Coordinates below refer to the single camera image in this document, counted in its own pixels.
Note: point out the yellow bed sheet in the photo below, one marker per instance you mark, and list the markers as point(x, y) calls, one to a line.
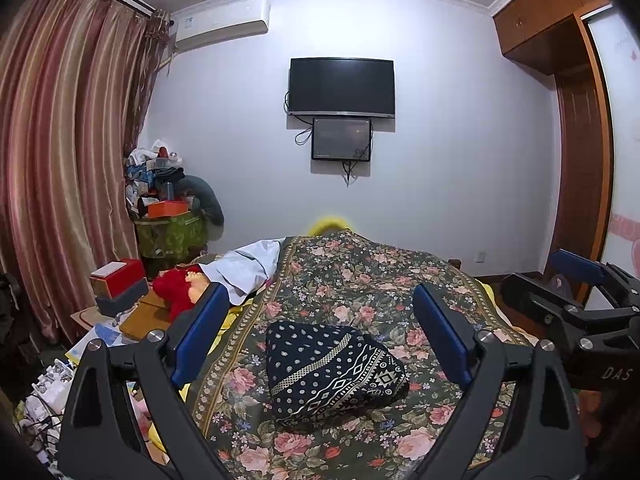
point(232, 317)

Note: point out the white cloth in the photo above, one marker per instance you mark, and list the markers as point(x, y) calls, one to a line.
point(245, 265)

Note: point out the red plush toy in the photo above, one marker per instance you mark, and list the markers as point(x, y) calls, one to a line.
point(172, 290)

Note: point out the black wall television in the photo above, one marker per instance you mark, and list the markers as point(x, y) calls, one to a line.
point(341, 87)

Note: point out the grey box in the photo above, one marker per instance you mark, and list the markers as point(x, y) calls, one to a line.
point(120, 302)

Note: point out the red box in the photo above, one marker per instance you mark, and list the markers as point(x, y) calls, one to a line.
point(125, 280)

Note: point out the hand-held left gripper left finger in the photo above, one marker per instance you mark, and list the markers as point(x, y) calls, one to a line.
point(200, 335)

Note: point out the striped red curtain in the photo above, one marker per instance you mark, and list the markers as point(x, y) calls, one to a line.
point(65, 135)

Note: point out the wooden door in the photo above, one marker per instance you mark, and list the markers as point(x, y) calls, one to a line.
point(577, 170)

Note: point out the brown wooden board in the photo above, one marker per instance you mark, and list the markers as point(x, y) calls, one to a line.
point(145, 317)

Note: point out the wooden bed post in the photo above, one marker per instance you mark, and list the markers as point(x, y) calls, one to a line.
point(453, 263)

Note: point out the wooden overhead cabinet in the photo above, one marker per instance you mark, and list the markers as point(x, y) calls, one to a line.
point(540, 15)

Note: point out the small black wall monitor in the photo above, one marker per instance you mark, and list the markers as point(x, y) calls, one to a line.
point(341, 139)

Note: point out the navy patterned hoodie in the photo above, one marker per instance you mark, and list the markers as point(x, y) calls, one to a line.
point(325, 375)

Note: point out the orange box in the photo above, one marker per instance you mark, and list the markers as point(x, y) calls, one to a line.
point(167, 209)

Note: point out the pile of clothes and boxes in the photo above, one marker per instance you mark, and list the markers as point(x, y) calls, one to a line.
point(150, 170)

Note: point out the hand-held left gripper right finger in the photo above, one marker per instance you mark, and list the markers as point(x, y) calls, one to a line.
point(442, 335)

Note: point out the white air conditioner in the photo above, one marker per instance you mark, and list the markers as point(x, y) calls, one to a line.
point(220, 25)

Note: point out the pile of papers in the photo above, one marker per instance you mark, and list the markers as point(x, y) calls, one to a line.
point(100, 335)

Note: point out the white wardrobe door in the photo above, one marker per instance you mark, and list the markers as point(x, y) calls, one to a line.
point(622, 135)

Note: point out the floor clutter pile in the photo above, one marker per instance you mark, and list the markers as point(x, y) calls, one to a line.
point(47, 390)

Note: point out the floral blanket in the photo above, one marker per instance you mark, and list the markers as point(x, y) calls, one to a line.
point(350, 280)

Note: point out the yellow pillow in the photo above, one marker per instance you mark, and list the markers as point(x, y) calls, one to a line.
point(327, 224)

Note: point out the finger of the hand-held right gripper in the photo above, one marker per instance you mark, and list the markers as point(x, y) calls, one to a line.
point(575, 267)
point(545, 310)

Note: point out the green patterned box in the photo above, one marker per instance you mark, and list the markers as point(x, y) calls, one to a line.
point(170, 235)

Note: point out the white wall socket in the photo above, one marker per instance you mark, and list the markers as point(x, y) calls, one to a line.
point(480, 256)

